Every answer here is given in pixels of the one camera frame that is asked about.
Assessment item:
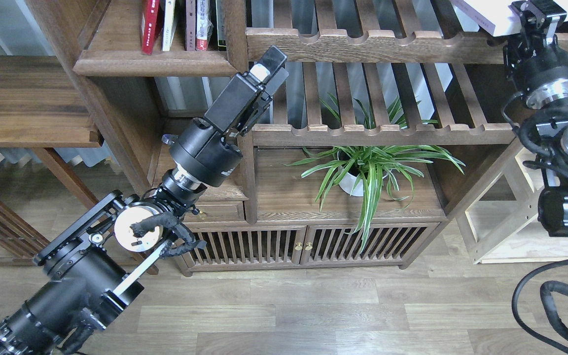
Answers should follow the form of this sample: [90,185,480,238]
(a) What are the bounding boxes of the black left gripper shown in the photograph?
[168,45,288,187]

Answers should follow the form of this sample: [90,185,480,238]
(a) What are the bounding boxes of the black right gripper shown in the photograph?
[503,0,568,109]

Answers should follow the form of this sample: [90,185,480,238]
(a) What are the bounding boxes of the white cover book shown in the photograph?
[451,0,568,36]

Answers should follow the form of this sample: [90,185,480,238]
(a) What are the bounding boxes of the yellow green cover book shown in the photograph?
[162,0,181,52]

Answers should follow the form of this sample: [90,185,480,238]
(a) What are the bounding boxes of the red cover book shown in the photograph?
[141,0,162,55]

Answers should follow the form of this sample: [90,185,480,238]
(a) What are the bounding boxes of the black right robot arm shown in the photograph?
[503,0,568,354]

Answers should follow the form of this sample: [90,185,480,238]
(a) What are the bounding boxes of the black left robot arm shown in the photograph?
[0,45,288,355]

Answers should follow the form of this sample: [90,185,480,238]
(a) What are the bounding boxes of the upright books on shelf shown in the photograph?
[185,0,227,51]

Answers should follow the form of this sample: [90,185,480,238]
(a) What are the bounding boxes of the light wooden shelf unit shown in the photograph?
[456,139,568,263]

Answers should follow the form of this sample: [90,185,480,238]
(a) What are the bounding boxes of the spider plant in white pot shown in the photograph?
[285,94,466,254]

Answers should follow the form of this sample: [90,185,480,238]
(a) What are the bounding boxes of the dark wooden bookshelf cabinet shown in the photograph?
[27,0,513,276]

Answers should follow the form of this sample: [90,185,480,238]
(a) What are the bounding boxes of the dark wooden side table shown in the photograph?
[0,55,159,276]

